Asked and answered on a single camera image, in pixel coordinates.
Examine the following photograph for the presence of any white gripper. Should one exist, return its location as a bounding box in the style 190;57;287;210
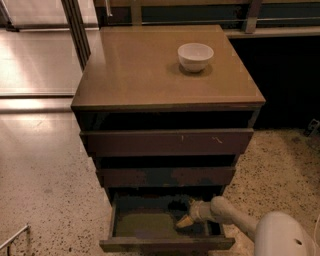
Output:
176;198;213;228

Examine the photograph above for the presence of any dark green sponge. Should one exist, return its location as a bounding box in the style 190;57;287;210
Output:
168;200;189;217

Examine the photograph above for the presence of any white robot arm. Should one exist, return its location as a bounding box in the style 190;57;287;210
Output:
176;196;320;256

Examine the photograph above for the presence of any middle drawer front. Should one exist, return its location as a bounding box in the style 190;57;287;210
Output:
96;167;235;188

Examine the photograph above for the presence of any open bottom drawer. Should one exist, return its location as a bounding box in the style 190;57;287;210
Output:
99;194;235;256

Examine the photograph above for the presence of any brown drawer cabinet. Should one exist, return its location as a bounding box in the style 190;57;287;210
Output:
70;25;266;256

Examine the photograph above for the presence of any top drawer front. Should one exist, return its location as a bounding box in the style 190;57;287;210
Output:
80;128;253;157

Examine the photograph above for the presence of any white ceramic bowl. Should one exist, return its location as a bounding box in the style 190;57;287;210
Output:
177;43;214;73

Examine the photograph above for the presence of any metal railing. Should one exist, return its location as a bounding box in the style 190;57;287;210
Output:
93;0;320;31

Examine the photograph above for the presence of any grey wall socket box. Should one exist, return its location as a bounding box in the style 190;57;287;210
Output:
304;119;320;137

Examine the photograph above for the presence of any metal frame corner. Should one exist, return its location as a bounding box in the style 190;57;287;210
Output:
0;224;31;250

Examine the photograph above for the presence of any metal door frame post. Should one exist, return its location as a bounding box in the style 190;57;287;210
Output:
61;0;91;70

